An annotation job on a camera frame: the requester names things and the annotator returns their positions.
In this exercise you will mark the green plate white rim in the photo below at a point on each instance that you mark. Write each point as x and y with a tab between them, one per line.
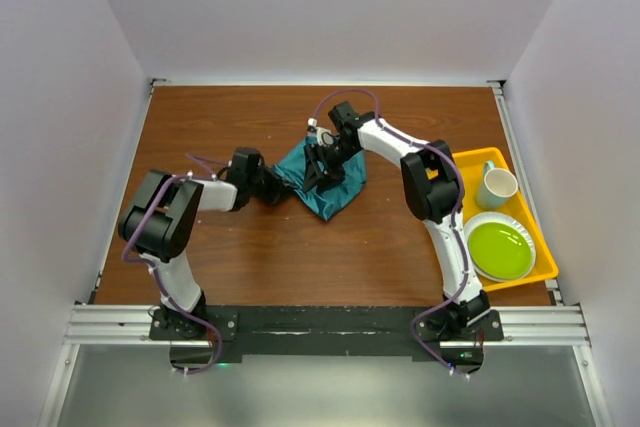
501	248

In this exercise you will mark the teal cloth napkin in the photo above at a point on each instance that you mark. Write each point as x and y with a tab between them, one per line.
326	204

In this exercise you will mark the aluminium frame rail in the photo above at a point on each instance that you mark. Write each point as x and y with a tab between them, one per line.
522	326

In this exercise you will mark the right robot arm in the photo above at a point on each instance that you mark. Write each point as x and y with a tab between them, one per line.
433	191

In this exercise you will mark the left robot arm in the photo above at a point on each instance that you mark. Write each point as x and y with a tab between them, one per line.
158	223

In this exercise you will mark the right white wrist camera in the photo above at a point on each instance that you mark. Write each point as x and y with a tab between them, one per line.
321	135

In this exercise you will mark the white mug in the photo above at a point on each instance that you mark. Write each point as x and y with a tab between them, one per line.
497	186

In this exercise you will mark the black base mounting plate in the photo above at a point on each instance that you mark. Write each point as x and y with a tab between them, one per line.
374	331

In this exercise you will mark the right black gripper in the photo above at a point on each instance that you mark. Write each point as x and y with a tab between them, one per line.
331	175

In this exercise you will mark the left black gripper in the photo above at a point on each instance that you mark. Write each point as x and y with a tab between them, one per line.
278	186

